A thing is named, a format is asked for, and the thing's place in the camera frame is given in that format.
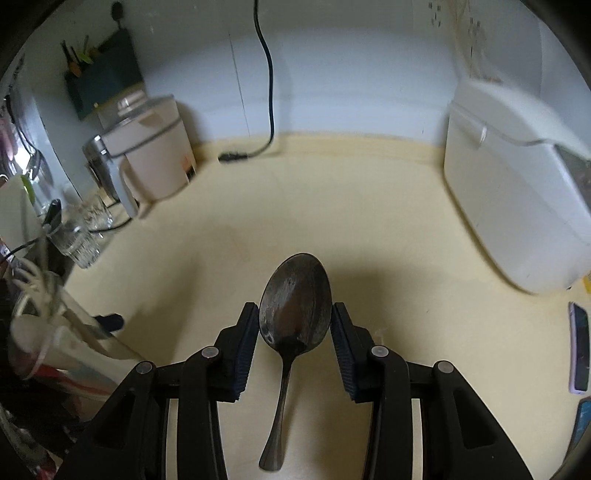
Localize white container with green lid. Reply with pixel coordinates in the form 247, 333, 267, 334
0, 176, 42, 250

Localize dark metal spoon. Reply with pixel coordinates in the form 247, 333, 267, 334
259, 253, 332, 472

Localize phone with blue screen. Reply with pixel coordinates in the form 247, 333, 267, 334
565, 397, 591, 464

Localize phone in purple case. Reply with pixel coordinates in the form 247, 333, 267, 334
568, 302, 590, 395

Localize black power cable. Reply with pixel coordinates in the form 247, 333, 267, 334
217, 0, 277, 164

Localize beige electric kettle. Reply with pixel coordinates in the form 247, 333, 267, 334
82, 90, 197, 218

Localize dark green knife holder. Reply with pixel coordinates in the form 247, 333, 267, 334
64, 29, 143, 120

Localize clear glass utensil jar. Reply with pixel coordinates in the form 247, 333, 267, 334
8, 270, 143, 402

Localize white rice cooker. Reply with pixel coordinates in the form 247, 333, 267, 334
444, 79, 590, 294

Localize clear drinking glass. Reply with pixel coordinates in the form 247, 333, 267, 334
48, 193, 114, 269

